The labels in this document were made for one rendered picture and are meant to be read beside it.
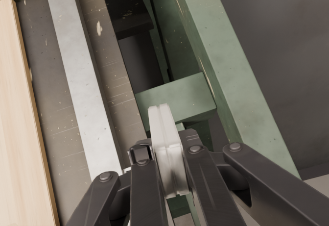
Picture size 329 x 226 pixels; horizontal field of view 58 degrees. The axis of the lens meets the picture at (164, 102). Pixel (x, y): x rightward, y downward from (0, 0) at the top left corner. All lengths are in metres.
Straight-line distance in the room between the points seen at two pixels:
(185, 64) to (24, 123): 0.54
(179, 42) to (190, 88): 0.34
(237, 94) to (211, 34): 0.12
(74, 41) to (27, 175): 0.24
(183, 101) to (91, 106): 0.17
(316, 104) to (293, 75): 0.49
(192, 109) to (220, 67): 0.11
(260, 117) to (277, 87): 1.95
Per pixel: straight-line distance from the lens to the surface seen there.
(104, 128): 0.49
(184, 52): 0.92
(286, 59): 2.29
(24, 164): 0.56
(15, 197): 0.56
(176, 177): 0.16
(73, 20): 0.59
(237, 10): 1.89
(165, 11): 0.84
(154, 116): 0.19
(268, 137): 0.48
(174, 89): 0.57
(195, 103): 0.56
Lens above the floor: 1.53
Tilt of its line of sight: 47 degrees down
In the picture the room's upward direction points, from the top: 160 degrees clockwise
